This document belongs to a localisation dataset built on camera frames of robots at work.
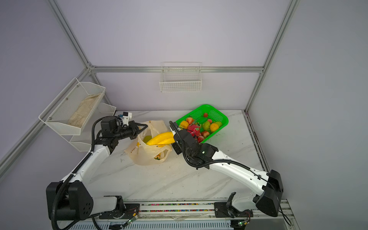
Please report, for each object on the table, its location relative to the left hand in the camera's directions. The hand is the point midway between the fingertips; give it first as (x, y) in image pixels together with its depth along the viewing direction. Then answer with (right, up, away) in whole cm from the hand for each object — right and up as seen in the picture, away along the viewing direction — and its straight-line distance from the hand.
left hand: (147, 126), depth 77 cm
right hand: (+16, -5, -5) cm, 18 cm away
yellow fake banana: (+8, -7, -1) cm, 11 cm away
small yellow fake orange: (+41, -1, +23) cm, 47 cm away
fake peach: (+24, +4, +25) cm, 34 cm away
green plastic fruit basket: (+37, +11, +37) cm, 54 cm away
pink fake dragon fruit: (+25, -2, +16) cm, 30 cm away
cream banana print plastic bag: (+2, -15, -5) cm, 16 cm away
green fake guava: (+36, 0, +26) cm, 44 cm away
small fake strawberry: (+37, +8, +37) cm, 53 cm away
